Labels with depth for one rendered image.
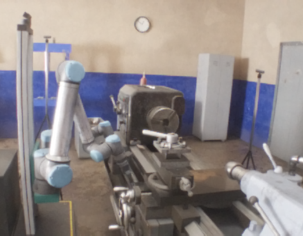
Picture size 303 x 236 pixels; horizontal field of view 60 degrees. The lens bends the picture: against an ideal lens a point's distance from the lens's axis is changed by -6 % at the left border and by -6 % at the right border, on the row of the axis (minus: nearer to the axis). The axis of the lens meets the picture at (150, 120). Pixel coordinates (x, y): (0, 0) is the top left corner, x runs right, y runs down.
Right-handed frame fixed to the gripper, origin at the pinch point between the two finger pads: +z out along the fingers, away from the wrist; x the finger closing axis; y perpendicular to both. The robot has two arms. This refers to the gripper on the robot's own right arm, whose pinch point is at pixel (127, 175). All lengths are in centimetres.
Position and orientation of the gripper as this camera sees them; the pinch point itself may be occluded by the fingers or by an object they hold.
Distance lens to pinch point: 205.0
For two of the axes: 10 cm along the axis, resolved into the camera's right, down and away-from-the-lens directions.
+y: -8.7, 4.1, -2.8
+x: 4.2, 3.2, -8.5
